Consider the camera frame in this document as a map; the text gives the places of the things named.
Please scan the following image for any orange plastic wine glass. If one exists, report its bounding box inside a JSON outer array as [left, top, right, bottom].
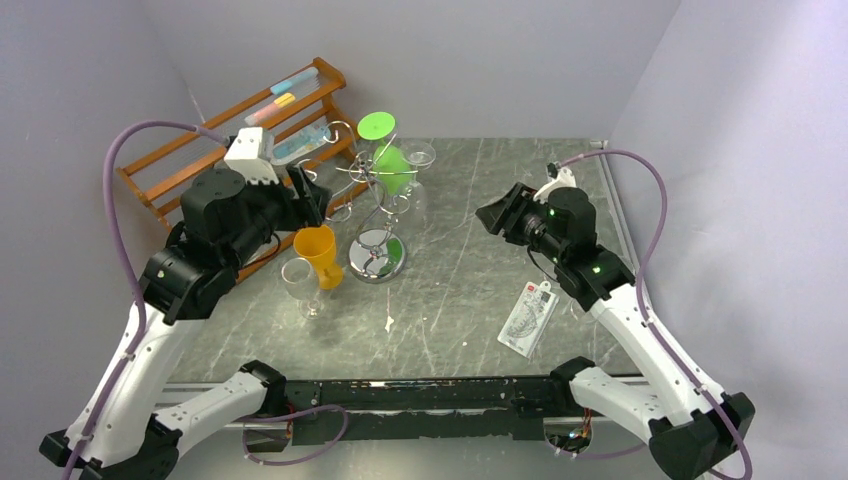
[[293, 225, 344, 290]]

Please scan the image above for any green plastic wine glass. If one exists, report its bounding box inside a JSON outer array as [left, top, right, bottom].
[[357, 111, 413, 196]]

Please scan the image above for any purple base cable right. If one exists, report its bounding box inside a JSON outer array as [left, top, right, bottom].
[[553, 404, 662, 462]]

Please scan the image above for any white packaged ruler card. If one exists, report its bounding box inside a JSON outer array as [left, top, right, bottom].
[[496, 281, 559, 359]]

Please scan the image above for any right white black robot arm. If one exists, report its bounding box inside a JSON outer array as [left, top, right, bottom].
[[475, 183, 755, 479]]

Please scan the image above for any clear wine glass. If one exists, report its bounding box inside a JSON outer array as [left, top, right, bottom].
[[281, 257, 325, 320], [399, 139, 436, 234]]

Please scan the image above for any chrome wine glass rack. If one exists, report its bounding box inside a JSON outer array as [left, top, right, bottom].
[[327, 140, 410, 283]]

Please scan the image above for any blue marker pen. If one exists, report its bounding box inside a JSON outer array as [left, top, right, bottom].
[[269, 67, 319, 95]]

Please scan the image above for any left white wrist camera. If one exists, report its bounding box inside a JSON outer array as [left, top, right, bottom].
[[223, 127, 280, 185]]

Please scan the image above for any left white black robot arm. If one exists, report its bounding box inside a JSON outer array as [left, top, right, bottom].
[[39, 166, 332, 479]]

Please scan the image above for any blue white packaged item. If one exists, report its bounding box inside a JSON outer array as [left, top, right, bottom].
[[271, 125, 329, 166]]

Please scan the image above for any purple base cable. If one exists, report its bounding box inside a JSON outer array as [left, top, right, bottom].
[[241, 404, 350, 467], [553, 404, 662, 462]]

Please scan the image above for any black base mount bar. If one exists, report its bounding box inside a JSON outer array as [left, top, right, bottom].
[[240, 360, 583, 446]]

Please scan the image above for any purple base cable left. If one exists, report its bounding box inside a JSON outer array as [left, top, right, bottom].
[[241, 404, 350, 467]]

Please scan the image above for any pink yellow marker pen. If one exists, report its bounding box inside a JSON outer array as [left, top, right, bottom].
[[245, 93, 297, 127]]

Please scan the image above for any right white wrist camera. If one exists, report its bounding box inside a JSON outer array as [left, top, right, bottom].
[[533, 163, 576, 203]]

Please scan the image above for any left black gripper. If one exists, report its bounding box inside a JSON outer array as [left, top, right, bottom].
[[227, 165, 334, 271]]

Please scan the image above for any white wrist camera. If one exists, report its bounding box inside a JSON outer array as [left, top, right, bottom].
[[223, 127, 280, 185], [533, 163, 576, 203]]

